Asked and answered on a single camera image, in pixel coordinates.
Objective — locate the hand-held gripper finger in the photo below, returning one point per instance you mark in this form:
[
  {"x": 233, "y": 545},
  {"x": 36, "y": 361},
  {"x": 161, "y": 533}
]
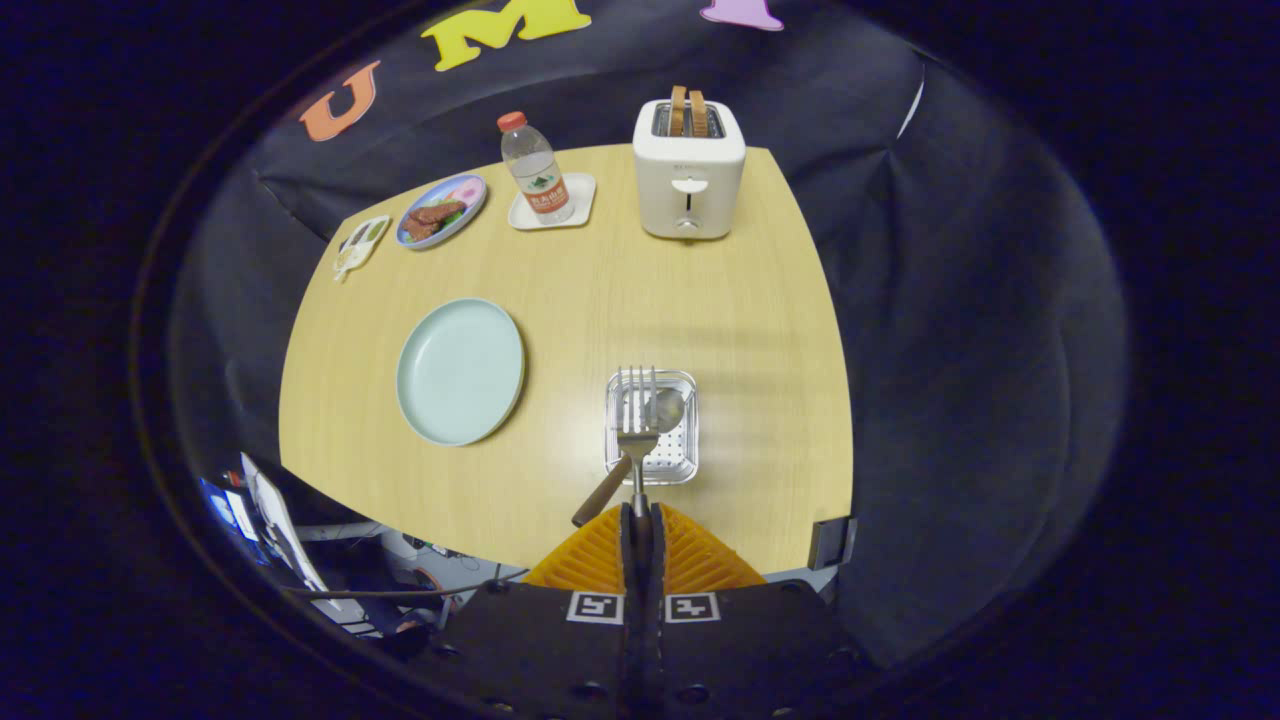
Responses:
[
  {"x": 631, "y": 600},
  {"x": 655, "y": 600}
]

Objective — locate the clear plastic drain container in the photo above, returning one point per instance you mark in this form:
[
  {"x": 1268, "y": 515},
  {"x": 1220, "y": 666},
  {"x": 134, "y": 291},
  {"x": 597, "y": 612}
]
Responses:
[{"x": 675, "y": 460}]

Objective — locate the grey table clamp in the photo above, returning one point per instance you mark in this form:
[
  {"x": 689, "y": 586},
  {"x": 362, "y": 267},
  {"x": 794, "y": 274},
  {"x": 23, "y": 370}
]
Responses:
[{"x": 830, "y": 543}]

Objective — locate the light green plate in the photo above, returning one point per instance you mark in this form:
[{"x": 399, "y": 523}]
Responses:
[{"x": 460, "y": 370}]

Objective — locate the white flat panel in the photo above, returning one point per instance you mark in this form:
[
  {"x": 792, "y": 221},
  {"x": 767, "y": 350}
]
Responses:
[{"x": 275, "y": 520}]

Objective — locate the white square coaster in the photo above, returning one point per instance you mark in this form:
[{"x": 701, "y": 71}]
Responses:
[{"x": 582, "y": 195}]

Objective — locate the blue lit device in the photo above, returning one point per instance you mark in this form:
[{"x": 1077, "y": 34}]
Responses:
[{"x": 228, "y": 510}]

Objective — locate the black backdrop cloth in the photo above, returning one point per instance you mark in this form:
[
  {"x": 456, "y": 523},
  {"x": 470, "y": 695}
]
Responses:
[{"x": 950, "y": 300}]

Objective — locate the white toaster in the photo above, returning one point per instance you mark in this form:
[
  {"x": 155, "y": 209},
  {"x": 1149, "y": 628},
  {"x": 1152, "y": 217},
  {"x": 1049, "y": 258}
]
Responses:
[{"x": 665, "y": 170}]

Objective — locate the brown meat slices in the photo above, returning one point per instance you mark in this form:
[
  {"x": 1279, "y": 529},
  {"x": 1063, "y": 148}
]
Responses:
[{"x": 430, "y": 216}]

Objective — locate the clear plastic water bottle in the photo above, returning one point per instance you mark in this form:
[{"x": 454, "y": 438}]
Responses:
[{"x": 535, "y": 170}]

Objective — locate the colourful patterned plate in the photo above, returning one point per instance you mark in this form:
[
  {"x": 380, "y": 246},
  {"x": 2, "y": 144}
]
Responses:
[{"x": 467, "y": 188}]

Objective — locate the small white divided dish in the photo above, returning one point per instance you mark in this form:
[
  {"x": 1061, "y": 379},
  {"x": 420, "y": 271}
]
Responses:
[{"x": 360, "y": 242}]

